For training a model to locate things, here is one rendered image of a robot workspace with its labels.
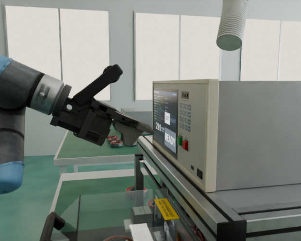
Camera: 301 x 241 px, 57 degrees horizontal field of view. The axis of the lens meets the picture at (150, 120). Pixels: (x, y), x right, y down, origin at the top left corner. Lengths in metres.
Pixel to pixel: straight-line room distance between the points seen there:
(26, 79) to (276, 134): 0.48
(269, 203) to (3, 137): 0.50
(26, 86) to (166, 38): 5.04
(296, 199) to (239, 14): 1.53
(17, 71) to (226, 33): 1.44
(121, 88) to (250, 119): 4.84
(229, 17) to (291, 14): 5.00
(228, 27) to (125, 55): 3.66
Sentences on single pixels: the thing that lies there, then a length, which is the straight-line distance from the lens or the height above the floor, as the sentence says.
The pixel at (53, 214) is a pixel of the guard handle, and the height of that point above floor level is 1.06.
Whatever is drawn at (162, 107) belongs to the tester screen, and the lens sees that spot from 0.79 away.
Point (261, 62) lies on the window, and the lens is 6.35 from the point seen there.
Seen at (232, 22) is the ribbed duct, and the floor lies 1.68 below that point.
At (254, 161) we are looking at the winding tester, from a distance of 0.56.
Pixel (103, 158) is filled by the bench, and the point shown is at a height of 0.73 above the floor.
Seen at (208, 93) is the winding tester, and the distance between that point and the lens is 0.49.
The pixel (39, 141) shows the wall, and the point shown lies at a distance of 5.46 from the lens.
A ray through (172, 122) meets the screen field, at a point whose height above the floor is 1.22.
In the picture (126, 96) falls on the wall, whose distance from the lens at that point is 5.33.
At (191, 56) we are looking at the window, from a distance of 5.66.
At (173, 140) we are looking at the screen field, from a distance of 0.70.
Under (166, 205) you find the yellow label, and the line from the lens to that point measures 0.59.
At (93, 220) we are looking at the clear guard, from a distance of 0.55.
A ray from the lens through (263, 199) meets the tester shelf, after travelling 0.53.
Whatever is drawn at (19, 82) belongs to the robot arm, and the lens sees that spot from 0.57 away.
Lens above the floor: 1.31
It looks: 8 degrees down
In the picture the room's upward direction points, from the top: straight up
